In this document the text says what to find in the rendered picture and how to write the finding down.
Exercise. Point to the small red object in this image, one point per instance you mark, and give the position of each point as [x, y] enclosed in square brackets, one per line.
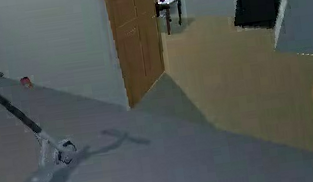
[26, 82]

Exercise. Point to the black and white kick scooter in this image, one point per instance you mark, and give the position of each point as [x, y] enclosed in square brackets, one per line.
[16, 112]

